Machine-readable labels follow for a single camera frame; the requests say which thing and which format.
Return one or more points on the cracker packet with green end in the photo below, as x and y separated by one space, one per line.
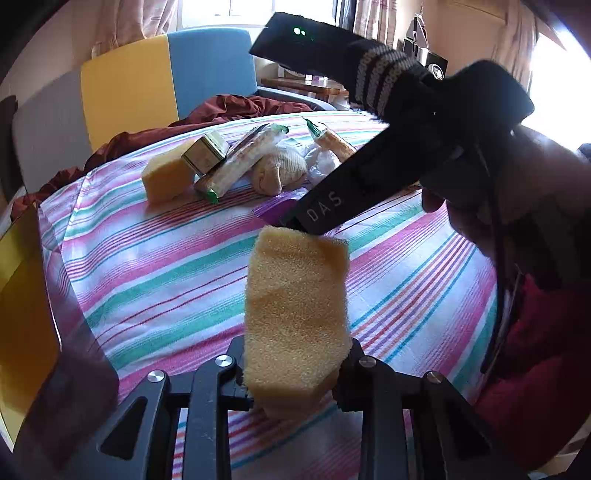
235 166
334 141

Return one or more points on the dark red blanket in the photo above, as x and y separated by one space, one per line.
221 108

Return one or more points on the beige patterned curtain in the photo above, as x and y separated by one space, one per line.
138 23
374 18

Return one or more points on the beige cloth bundle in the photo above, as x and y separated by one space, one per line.
277 173

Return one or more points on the purple snack packet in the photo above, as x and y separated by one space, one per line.
279 210

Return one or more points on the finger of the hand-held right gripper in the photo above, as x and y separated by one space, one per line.
360 184

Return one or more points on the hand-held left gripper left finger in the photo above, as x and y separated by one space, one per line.
212 392

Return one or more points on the grey yellow blue sofa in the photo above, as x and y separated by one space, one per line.
124 83

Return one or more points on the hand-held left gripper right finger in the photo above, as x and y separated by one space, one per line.
383 401

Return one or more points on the person's right hand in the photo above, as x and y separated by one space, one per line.
531 170

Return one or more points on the small green and gold box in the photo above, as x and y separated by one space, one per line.
205 152

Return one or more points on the black and white object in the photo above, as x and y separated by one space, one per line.
418 41

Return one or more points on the gold tin box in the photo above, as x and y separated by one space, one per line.
23 323

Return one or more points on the yellow sponge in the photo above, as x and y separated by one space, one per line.
295 318
164 180

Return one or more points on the white plastic wrapper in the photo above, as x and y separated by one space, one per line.
323 161

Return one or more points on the person's red garment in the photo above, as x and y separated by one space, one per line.
545 369

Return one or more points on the striped bed sheet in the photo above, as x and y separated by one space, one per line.
161 277

